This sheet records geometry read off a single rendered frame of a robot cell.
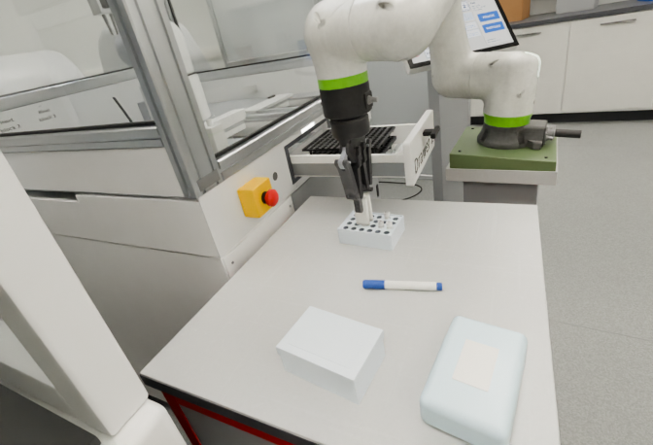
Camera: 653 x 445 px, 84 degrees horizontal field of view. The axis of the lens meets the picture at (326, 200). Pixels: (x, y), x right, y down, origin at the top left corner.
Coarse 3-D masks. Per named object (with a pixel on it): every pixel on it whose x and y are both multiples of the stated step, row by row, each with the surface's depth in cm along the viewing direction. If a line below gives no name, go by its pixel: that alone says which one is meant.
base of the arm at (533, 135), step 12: (540, 120) 102; (480, 132) 109; (492, 132) 103; (504, 132) 101; (516, 132) 101; (528, 132) 100; (540, 132) 98; (552, 132) 100; (564, 132) 99; (576, 132) 98; (480, 144) 107; (492, 144) 103; (504, 144) 102; (516, 144) 101; (528, 144) 101; (540, 144) 98
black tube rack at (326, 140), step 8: (376, 128) 106; (384, 128) 105; (320, 136) 110; (328, 136) 108; (368, 136) 101; (376, 136) 100; (392, 136) 107; (312, 144) 104; (320, 144) 103; (328, 144) 102; (336, 144) 100; (384, 144) 101; (392, 144) 103; (312, 152) 107; (320, 152) 106; (328, 152) 104; (336, 152) 103; (376, 152) 97; (384, 152) 97
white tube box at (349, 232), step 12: (348, 216) 83; (396, 216) 80; (348, 228) 79; (360, 228) 78; (372, 228) 77; (384, 228) 76; (396, 228) 76; (348, 240) 79; (360, 240) 78; (372, 240) 76; (384, 240) 74; (396, 240) 77
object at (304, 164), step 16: (320, 128) 120; (400, 128) 108; (304, 144) 109; (304, 160) 98; (320, 160) 96; (384, 160) 88; (400, 160) 86; (304, 176) 101; (320, 176) 98; (336, 176) 96; (384, 176) 90; (400, 176) 88
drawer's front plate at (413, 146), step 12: (420, 120) 95; (432, 120) 105; (420, 132) 90; (408, 144) 82; (420, 144) 91; (432, 144) 106; (408, 156) 83; (420, 156) 91; (408, 168) 84; (420, 168) 92; (408, 180) 86
